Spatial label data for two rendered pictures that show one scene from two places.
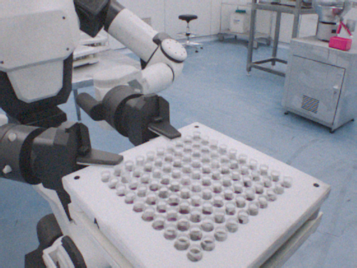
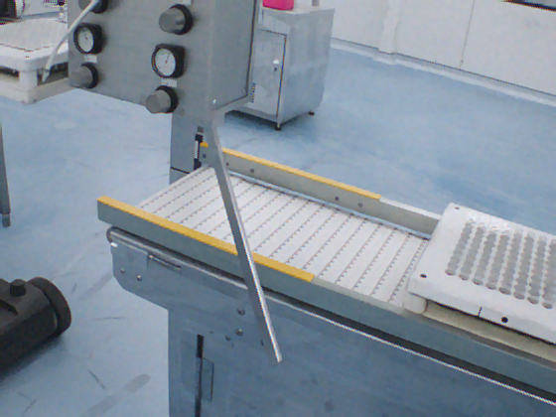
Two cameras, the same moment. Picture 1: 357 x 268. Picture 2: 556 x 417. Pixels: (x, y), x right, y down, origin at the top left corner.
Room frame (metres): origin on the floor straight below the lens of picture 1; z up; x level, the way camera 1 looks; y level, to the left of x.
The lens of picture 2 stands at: (-0.76, -0.05, 1.26)
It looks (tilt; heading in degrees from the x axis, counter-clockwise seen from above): 28 degrees down; 336
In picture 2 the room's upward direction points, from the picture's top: 7 degrees clockwise
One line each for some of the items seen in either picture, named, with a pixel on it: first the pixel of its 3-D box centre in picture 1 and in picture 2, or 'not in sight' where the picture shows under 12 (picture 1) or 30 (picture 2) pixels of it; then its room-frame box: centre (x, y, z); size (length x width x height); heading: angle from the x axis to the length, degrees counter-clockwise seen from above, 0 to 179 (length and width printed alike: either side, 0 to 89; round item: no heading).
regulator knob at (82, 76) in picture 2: not in sight; (82, 72); (-0.05, -0.09, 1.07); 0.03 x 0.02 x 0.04; 42
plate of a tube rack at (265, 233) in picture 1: (196, 189); (34, 41); (0.30, -0.02, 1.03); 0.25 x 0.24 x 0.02; 132
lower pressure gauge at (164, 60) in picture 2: not in sight; (167, 61); (-0.14, -0.18, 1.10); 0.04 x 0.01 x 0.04; 42
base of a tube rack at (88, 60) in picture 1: (68, 60); not in sight; (1.59, 0.59, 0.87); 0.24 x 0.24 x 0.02; 52
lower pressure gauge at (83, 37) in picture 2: not in sight; (87, 38); (-0.05, -0.09, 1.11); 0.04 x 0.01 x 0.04; 42
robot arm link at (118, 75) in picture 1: (120, 89); not in sight; (0.66, 0.13, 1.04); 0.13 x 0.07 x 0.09; 150
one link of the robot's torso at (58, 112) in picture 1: (34, 127); not in sight; (0.84, 0.46, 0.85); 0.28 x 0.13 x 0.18; 42
